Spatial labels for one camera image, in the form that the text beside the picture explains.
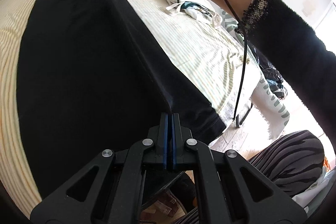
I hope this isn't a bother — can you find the black t-shirt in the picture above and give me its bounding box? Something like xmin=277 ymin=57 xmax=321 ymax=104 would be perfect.
xmin=17 ymin=0 xmax=225 ymax=198

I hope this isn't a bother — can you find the right forearm black sleeve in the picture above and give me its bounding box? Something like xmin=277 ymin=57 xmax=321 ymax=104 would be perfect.
xmin=206 ymin=0 xmax=336 ymax=135

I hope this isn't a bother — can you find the yellow striped blanket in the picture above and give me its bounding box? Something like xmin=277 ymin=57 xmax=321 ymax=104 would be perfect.
xmin=0 ymin=0 xmax=263 ymax=217

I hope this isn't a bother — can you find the green white striped pillow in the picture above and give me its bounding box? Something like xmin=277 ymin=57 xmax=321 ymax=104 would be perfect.
xmin=212 ymin=4 xmax=290 ymax=140

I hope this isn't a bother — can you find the black cable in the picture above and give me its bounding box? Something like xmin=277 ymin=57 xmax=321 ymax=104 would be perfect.
xmin=199 ymin=0 xmax=253 ymax=127

